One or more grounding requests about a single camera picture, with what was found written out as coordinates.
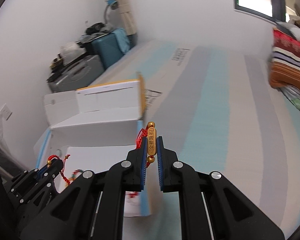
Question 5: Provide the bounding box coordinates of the red cord bracelet long tail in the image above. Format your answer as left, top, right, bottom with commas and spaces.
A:
46, 154, 71, 186

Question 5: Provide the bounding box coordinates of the red cord bracelet gold bar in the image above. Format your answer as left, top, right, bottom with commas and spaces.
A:
136, 121, 157, 168

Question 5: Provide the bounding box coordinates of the blue yellow cardboard box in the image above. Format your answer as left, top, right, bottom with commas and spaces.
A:
33, 71, 152, 218

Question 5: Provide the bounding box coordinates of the grey suitcase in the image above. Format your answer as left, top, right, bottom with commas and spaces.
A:
47, 55, 104, 93

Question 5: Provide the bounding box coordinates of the striped bed sheet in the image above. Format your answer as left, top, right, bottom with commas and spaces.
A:
96, 41, 300, 237

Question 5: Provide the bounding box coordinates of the teal suitcase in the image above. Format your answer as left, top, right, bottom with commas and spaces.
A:
91, 28, 130, 70

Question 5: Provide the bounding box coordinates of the floral quilt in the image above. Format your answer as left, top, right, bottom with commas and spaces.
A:
277, 85, 300, 111

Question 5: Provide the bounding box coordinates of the striped orange pillow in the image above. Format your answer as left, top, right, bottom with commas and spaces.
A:
269, 28, 300, 90

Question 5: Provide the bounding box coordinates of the blue desk lamp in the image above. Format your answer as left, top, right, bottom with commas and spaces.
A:
103, 0, 119, 24

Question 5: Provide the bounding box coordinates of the grey white pillow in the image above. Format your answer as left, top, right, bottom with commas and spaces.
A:
276, 21, 300, 42

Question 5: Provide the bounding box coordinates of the beige curtain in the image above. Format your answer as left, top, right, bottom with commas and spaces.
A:
117, 0, 137, 35

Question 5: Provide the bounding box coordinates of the white wall socket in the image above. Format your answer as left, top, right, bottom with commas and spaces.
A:
0, 104, 12, 121

